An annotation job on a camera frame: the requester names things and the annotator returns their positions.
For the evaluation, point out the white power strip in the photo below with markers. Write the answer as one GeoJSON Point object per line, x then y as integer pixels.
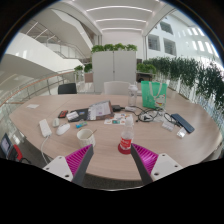
{"type": "Point", "coordinates": [45, 127]}

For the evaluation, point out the white paper sheet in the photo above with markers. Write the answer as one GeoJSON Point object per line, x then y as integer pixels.
{"type": "Point", "coordinates": [33, 106]}

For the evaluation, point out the tall green plant hedge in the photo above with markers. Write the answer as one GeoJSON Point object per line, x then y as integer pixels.
{"type": "Point", "coordinates": [190, 73]}

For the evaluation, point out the flat round red coaster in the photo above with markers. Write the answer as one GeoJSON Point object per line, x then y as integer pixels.
{"type": "Point", "coordinates": [122, 151]}

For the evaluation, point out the colourful sticker sheet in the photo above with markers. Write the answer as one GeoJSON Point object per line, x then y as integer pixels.
{"type": "Point", "coordinates": [115, 120]}

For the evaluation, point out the black power adapter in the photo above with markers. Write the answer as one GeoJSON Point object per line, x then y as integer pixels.
{"type": "Point", "coordinates": [116, 108]}

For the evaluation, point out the red and black phone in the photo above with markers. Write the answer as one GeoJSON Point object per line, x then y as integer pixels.
{"type": "Point", "coordinates": [62, 114]}

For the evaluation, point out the white tissue packet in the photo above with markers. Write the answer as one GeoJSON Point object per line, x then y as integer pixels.
{"type": "Point", "coordinates": [168, 126]}

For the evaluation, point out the low green planter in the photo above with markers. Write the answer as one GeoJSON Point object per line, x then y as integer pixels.
{"type": "Point", "coordinates": [146, 67]}
{"type": "Point", "coordinates": [83, 68]}

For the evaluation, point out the white grid-patterned cup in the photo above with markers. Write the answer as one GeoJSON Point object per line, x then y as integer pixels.
{"type": "Point", "coordinates": [86, 140]}

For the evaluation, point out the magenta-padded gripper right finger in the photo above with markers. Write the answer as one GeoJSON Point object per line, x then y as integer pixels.
{"type": "Point", "coordinates": [164, 165]}

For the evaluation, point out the white office chair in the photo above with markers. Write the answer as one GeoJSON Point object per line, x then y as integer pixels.
{"type": "Point", "coordinates": [116, 88]}

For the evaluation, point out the ceiling strip lights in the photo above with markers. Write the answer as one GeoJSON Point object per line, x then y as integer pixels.
{"type": "Point", "coordinates": [120, 20]}

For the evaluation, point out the white computer mouse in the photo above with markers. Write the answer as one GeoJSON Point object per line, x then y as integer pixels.
{"type": "Point", "coordinates": [63, 129]}

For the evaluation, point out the open printed booklet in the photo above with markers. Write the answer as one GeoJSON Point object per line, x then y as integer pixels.
{"type": "Point", "coordinates": [100, 110]}

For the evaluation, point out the dark blue keyboard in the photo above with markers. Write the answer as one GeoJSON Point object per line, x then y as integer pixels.
{"type": "Point", "coordinates": [182, 123]}

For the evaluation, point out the black office chair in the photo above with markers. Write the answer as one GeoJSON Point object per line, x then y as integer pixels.
{"type": "Point", "coordinates": [67, 88]}

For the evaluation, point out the clear red-labelled water bottle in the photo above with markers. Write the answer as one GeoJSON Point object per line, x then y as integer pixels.
{"type": "Point", "coordinates": [126, 141]}

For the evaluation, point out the white card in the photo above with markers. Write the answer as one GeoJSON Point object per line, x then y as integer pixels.
{"type": "Point", "coordinates": [72, 116]}

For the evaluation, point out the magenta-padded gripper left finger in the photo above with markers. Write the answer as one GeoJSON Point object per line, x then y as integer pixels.
{"type": "Point", "coordinates": [59, 166]}

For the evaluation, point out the blue-green marker pen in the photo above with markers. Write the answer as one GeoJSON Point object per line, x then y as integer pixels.
{"type": "Point", "coordinates": [81, 125]}

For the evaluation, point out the green plants atop cabinet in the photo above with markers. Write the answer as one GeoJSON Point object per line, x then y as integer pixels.
{"type": "Point", "coordinates": [113, 47]}

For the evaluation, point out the white storage cabinet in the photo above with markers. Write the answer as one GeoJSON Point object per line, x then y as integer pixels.
{"type": "Point", "coordinates": [113, 70]}

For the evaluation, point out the black notebook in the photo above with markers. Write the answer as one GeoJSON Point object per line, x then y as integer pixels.
{"type": "Point", "coordinates": [83, 114]}

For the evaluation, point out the clear shaker bottle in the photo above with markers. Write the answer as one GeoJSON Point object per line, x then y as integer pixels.
{"type": "Point", "coordinates": [133, 98]}

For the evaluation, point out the green tote bag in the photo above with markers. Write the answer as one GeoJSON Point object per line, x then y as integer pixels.
{"type": "Point", "coordinates": [150, 95]}

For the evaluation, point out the small white rounded case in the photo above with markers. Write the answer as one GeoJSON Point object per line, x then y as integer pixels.
{"type": "Point", "coordinates": [56, 122]}

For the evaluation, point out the clear plastic bag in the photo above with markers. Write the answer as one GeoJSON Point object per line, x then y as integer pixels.
{"type": "Point", "coordinates": [181, 132]}

